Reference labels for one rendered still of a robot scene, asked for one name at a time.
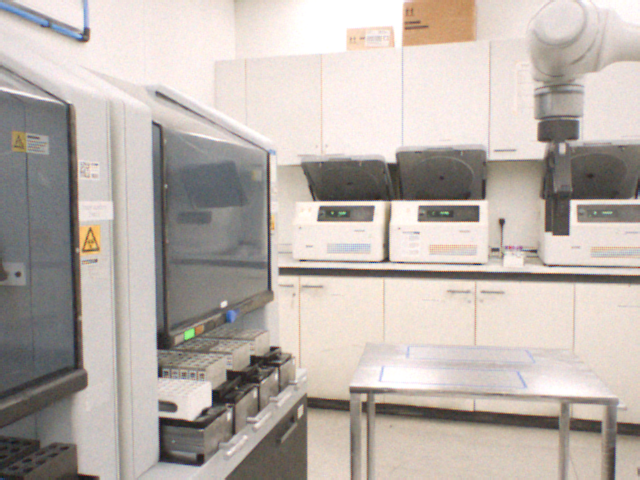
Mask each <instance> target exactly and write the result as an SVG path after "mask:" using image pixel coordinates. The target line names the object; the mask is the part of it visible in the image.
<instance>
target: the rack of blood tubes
mask: <svg viewBox="0 0 640 480"><path fill-rule="evenodd" d="M210 405H211V406H212V385H211V382H206V381H194V380H181V379H167V378H158V411H159V417H166V418H176V419H187V420H191V421H192V420H194V419H195V418H194V417H196V416H197V415H198V414H200V412H201V409H202V408H204V407H205V406H210ZM211 406H210V407H211ZM198 416H199V415H198ZM198 416H197V417H198ZM193 418H194V419H193Z"/></svg>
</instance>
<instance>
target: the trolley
mask: <svg viewBox="0 0 640 480"><path fill-rule="evenodd" d="M349 393H350V480H361V394H367V480H375V395H394V396H416V397H438V398H460V399H482V400H504V401H526V402H547V403H560V410H559V465H558V480H568V469H569V417H570V404H592V405H602V437H601V480H616V439H617V411H626V410H627V406H626V405H625V404H624V403H623V402H622V401H621V400H620V399H619V397H618V396H617V395H616V394H615V393H614V392H613V390H612V389H610V388H609V387H608V386H607V385H605V384H604V383H603V382H602V381H601V380H600V379H599V378H598V377H597V376H596V375H595V374H594V373H593V372H592V371H591V370H590V369H589V368H588V367H587V366H586V365H585V364H584V362H583V361H582V360H581V359H580V358H579V357H578V356H576V355H575V354H574V353H573V352H572V351H571V350H570V349H563V348H532V347H500V346H469V345H436V344H405V343H373V342H367V344H366V346H365V349H364V351H362V354H361V356H360V360H359V362H358V365H357V367H356V370H355V372H354V375H353V377H352V380H351V382H350V384H349Z"/></svg>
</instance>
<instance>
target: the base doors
mask: <svg viewBox="0 0 640 480"><path fill-rule="evenodd" d="M278 284H279V285H292V284H293V285H294V287H280V286H278V300H279V346H280V347H281V352H288V353H293V356H295V355H296V368H297V369H307V377H308V380H307V391H306V393H307V397H316V398H328V399H342V400H350V393H349V384H350V382H351V380H352V377H353V375H354V372H355V370H356V367H357V365H358V362H359V360H360V356H361V354H362V351H364V349H365V346H366V344H367V342H373V343H405V344H436V345H469V346H475V281H458V280H425V279H393V278H385V279H384V278H348V277H306V276H278ZM305 285H307V286H321V285H322V286H323V288H302V286H305ZM449 289H451V290H460V291H467V290H469V291H471V293H458V292H447V290H449ZM482 290H484V291H503V292H505V294H499V293H480V291H482ZM293 293H296V296H294V297H293ZM329 293H335V294H346V297H336V296H329ZM573 297H574V322H573ZM421 298H441V302H439V301H421ZM292 299H293V300H294V310H292V309H291V301H292ZM480 299H483V302H482V303H481V302H480ZM468 300H471V301H472V302H471V303H468ZM616 304H631V305H640V286H620V285H584V284H574V285H573V284H543V282H504V281H476V346H500V347H532V348H563V349H570V350H571V351H572V349H573V353H574V354H575V355H576V356H578V357H579V358H580V359H581V360H582V361H583V362H584V364H585V365H586V366H587V367H588V368H589V369H590V370H591V371H592V372H593V373H594V374H595V375H596V376H597V377H598V378H599V379H600V380H601V381H602V382H603V383H604V384H605V385H607V386H608V387H609V388H610V389H612V390H613V392H614V393H615V394H616V395H617V396H618V397H619V399H620V400H621V401H622V402H623V403H624V404H625V405H626V406H627V410H626V411H617V422H622V423H634V424H640V308H625V307H616ZM375 402H381V403H383V402H384V403H394V404H405V405H417V406H428V407H439V408H450V409H461V410H473V411H474V399H460V398H438V397H416V396H394V395H375ZM475 410H482V411H494V412H508V413H520V414H534V416H542V415H546V417H559V410H560V403H547V402H526V401H504V400H482V399H475ZM572 418H573V419H586V420H598V421H602V405H592V404H572Z"/></svg>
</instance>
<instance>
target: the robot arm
mask: <svg viewBox="0 0 640 480"><path fill-rule="evenodd" d="M526 50H527V54H528V56H529V69H530V75H531V78H532V81H533V86H534V94H533V97H534V119H535V120H538V121H540V122H537V141H538V142H541V143H551V146H550V149H547V151H546V154H545V160H546V177H545V191H544V195H545V198H544V233H552V236H566V237H569V236H570V194H571V192H572V189H571V176H570V150H569V148H570V145H569V143H566V142H573V141H578V140H579V139H580V120H576V119H579V118H582V117H583V115H584V104H585V82H586V78H587V75H588V74H589V73H599V72H600V70H602V69H603V68H604V67H606V66H608V65H610V64H612V63H616V62H622V61H638V62H640V23H635V22H631V21H627V20H625V19H623V18H621V17H620V16H619V14H618V13H617V11H616V10H615V8H614V6H607V5H604V4H600V3H597V2H594V1H591V0H547V1H545V2H544V3H543V4H541V5H540V6H539V7H538V8H537V10H536V11H535V12H534V13H533V15H532V17H531V20H530V22H529V24H528V27H527V31H526Z"/></svg>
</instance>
